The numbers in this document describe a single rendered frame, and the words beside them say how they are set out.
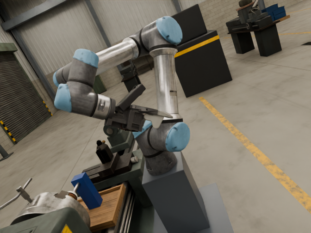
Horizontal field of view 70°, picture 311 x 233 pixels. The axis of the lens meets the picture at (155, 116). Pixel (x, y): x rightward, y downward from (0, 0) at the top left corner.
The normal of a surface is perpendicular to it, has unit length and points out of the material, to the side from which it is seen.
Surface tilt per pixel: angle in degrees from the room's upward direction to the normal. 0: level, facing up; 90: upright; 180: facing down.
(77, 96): 80
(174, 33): 83
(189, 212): 90
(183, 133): 97
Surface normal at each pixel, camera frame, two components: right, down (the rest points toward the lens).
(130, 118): 0.48, -0.07
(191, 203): -0.03, 0.34
